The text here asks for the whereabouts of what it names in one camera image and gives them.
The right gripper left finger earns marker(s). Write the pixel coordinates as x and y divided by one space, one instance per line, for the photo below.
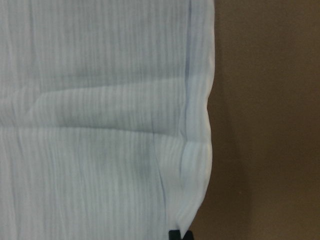
174 235

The light blue button-up shirt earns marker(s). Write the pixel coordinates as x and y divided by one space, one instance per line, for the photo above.
104 127

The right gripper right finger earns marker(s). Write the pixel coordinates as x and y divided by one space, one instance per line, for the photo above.
188 235

